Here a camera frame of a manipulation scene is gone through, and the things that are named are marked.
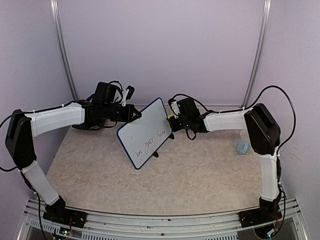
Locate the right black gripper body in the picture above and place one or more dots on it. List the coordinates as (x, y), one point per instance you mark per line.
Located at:
(184, 124)

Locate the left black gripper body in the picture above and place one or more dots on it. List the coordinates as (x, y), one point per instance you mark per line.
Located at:
(120, 116)

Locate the blue framed whiteboard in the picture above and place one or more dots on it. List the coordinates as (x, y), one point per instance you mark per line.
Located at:
(142, 137)

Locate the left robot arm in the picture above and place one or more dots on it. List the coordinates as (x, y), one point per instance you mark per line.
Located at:
(107, 103)

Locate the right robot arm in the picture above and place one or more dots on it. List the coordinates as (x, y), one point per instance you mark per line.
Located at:
(264, 137)

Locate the whiteboard metal stand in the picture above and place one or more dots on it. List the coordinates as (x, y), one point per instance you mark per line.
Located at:
(162, 147)

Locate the black patterned square plate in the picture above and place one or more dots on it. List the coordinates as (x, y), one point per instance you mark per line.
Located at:
(90, 126)

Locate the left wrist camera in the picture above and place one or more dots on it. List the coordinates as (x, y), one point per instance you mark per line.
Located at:
(127, 94)

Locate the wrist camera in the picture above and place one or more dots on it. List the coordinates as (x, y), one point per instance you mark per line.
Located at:
(173, 104)
(127, 94)

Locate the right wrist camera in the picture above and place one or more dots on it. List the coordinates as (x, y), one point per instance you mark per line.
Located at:
(173, 104)

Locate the left aluminium frame post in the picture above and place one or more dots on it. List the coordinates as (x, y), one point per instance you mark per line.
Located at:
(54, 5)

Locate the aluminium frame post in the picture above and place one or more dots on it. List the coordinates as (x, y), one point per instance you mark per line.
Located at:
(54, 5)
(258, 52)

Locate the right aluminium frame post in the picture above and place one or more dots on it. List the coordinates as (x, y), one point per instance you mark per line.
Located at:
(258, 52)

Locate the front aluminium rail base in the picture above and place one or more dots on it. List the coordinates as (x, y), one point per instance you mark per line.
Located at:
(101, 225)

